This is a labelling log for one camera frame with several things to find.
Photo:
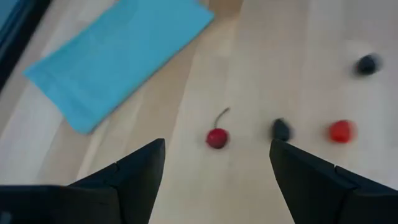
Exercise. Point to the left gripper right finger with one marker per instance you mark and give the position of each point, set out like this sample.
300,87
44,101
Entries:
311,193

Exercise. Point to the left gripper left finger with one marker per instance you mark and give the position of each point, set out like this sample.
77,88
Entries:
130,186

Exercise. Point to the red raspberry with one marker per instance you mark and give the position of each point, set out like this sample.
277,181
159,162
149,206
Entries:
341,131

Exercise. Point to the red cherry with stem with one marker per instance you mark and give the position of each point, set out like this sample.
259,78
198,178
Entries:
217,138

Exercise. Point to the large dark blackberry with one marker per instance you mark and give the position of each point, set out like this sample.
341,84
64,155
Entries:
367,64

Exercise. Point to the folded teal cloth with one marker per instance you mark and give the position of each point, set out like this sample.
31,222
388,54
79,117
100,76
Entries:
118,56

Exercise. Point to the black aluminium table frame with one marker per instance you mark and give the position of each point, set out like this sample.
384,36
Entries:
14,40

